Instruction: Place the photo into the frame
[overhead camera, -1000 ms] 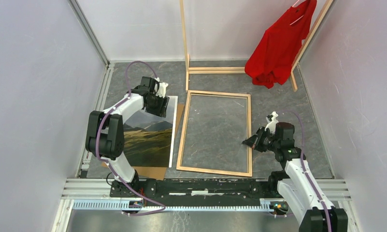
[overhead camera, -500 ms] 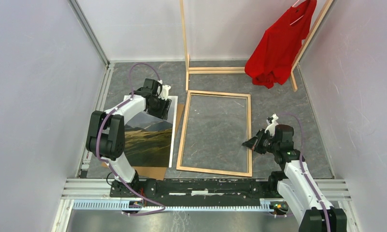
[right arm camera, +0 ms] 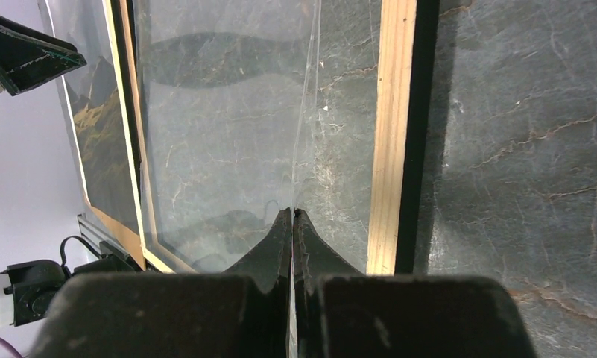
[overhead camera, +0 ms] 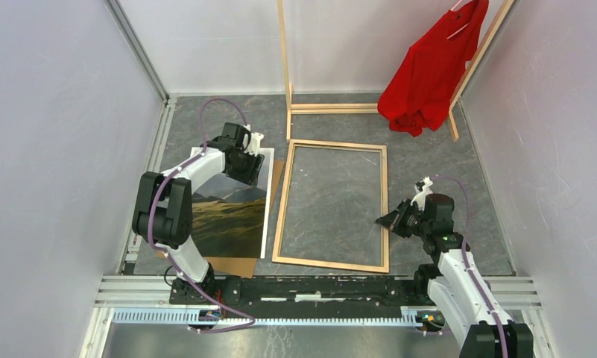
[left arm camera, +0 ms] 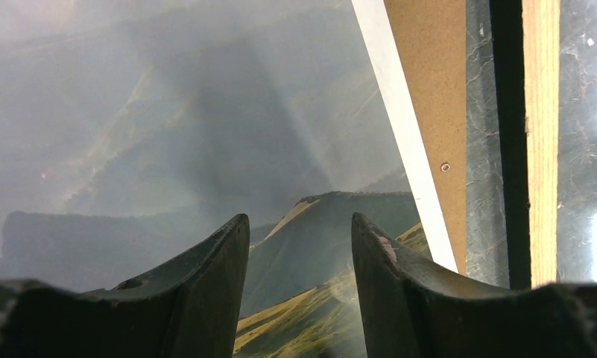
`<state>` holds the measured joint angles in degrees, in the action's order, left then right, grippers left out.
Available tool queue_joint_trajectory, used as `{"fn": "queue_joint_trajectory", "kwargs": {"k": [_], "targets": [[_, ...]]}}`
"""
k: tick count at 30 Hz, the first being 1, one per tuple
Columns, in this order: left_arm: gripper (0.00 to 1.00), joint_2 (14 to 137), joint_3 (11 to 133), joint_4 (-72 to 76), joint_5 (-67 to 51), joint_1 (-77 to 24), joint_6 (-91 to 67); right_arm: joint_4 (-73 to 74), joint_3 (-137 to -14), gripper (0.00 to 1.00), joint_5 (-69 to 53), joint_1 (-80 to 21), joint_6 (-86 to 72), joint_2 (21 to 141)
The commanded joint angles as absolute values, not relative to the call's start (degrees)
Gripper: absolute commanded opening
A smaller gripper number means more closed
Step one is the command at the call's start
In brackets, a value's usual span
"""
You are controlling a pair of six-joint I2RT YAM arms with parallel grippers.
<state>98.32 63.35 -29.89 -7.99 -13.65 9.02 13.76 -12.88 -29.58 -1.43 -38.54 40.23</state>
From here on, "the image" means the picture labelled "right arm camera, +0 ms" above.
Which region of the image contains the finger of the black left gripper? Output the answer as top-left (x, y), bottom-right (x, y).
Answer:
top-left (0, 16), bottom-right (86, 96)

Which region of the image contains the aluminium rail frame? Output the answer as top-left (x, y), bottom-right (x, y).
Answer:
top-left (77, 211), bottom-right (113, 249)

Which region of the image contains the clear acrylic sheet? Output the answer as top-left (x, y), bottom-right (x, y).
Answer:
top-left (132, 1), bottom-right (321, 357)

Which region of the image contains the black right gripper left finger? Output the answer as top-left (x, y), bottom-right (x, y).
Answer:
top-left (31, 209), bottom-right (292, 357)

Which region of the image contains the brown backing board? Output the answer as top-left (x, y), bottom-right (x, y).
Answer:
top-left (83, 193), bottom-right (147, 271)

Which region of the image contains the wooden picture frame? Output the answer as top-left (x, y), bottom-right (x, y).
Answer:
top-left (111, 1), bottom-right (422, 275)

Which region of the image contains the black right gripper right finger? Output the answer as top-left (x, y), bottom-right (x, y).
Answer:
top-left (292, 209), bottom-right (536, 357)

